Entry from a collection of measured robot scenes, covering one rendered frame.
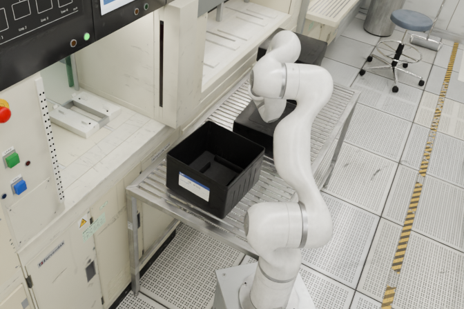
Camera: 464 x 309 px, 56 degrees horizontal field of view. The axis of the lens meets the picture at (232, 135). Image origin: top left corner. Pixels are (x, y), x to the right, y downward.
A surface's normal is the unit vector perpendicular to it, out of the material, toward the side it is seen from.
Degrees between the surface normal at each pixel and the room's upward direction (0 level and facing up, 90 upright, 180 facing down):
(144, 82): 90
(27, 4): 90
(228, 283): 0
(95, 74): 90
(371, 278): 0
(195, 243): 0
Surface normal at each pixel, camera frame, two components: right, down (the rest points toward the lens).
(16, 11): 0.88, 0.37
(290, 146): -0.21, -0.11
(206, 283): 0.11, -0.77
